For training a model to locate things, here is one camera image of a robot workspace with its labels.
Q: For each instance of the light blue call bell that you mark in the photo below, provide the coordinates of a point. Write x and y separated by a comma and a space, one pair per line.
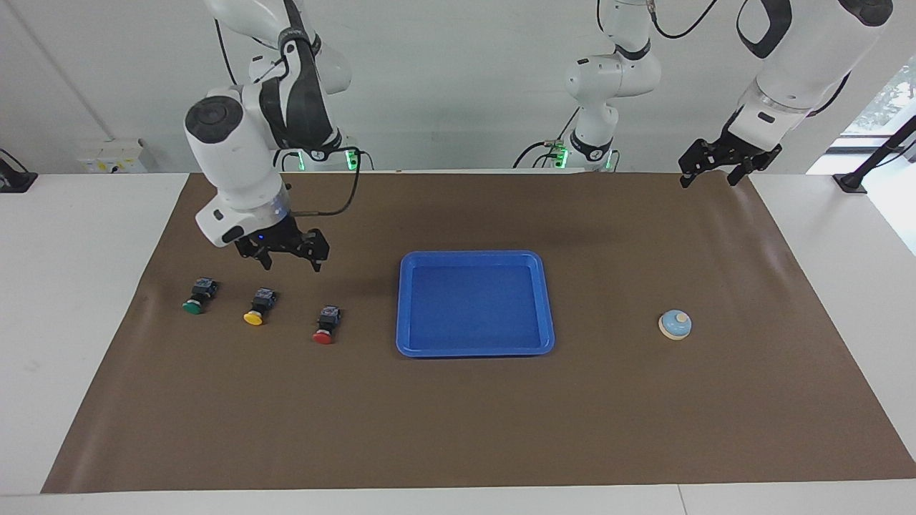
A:
674, 325

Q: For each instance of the black table clamp mount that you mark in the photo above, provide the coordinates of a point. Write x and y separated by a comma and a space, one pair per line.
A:
16, 182

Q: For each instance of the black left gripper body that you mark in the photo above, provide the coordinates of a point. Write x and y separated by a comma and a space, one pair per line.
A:
723, 156

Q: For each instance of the yellow push button switch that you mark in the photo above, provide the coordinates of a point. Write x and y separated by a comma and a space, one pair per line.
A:
259, 304

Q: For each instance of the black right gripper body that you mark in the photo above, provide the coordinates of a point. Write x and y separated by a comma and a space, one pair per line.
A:
283, 237

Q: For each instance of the green push button switch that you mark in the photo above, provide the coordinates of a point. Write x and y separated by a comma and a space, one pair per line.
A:
200, 292

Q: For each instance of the blue plastic tray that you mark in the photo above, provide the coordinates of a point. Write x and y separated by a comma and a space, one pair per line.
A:
472, 304

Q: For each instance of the window with green foliage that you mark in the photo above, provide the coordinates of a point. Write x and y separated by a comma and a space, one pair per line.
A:
887, 100

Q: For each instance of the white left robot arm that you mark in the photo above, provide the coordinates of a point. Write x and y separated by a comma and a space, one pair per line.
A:
794, 71

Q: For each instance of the black stand with pole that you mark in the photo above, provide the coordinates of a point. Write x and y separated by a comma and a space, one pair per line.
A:
851, 182

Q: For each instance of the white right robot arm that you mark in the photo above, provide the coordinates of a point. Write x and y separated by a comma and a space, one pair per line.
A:
236, 157

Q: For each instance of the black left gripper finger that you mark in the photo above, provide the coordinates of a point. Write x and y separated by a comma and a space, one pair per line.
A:
737, 175
686, 179

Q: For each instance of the white power outlet box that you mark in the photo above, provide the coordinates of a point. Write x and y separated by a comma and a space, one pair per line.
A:
111, 159

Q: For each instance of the brown table mat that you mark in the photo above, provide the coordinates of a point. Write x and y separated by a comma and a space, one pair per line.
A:
458, 422

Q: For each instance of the red push button switch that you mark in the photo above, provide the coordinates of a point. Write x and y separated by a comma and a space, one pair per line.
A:
327, 323

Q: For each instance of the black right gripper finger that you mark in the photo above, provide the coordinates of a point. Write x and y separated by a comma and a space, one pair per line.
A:
318, 260
265, 259

